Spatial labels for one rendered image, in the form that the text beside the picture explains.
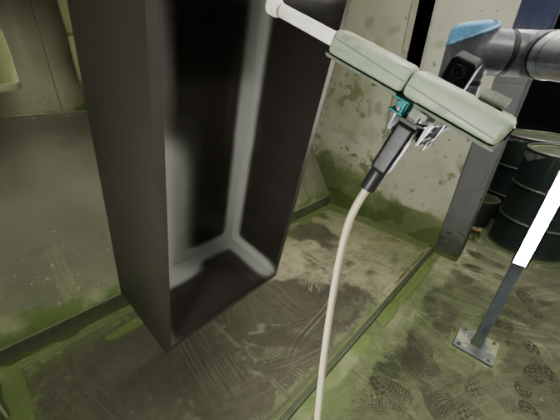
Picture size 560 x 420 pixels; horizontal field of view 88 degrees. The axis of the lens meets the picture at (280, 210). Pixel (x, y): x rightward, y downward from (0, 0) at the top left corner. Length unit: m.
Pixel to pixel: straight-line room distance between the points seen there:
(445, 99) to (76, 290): 1.87
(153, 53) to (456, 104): 0.49
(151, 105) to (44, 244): 1.45
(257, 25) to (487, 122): 0.92
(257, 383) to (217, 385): 0.19
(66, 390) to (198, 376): 0.59
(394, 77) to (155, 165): 0.49
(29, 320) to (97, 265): 0.38
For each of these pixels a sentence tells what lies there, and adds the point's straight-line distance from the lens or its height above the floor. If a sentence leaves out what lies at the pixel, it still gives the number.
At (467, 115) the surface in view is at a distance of 0.49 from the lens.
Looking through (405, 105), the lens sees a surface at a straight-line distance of 0.51.
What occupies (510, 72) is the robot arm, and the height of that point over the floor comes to 1.42.
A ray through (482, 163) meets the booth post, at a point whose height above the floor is 0.83.
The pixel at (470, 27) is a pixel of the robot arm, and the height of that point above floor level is 1.50.
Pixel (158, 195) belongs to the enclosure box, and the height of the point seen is 1.14.
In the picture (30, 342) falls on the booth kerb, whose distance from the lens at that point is 2.00.
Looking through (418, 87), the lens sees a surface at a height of 1.40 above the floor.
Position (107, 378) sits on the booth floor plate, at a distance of 1.80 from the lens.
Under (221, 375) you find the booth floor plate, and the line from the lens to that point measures 1.65.
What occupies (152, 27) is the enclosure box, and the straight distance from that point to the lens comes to 0.60.
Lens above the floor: 1.43
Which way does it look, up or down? 27 degrees down
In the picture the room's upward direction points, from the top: 3 degrees clockwise
